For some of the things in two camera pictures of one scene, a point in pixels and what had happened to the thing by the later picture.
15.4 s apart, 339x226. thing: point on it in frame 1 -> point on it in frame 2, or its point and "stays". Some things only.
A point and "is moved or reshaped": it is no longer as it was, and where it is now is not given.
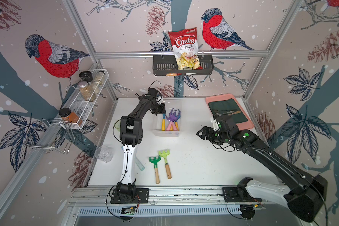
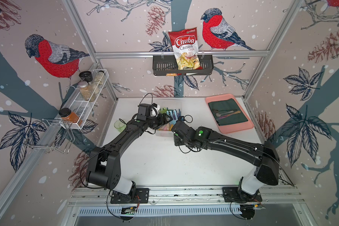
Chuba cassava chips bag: (184, 43) stays
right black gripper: (204, 129) -> (175, 141)
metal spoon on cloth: (220, 114) stays
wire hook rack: (54, 135) stays
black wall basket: (166, 65) stays
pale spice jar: (99, 77) stays
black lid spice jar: (86, 76) stays
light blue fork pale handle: (138, 163) -> (173, 121)
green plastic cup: (117, 125) stays
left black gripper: (162, 110) -> (162, 121)
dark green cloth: (229, 107) stays
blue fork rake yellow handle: (163, 122) is moved or reshaped
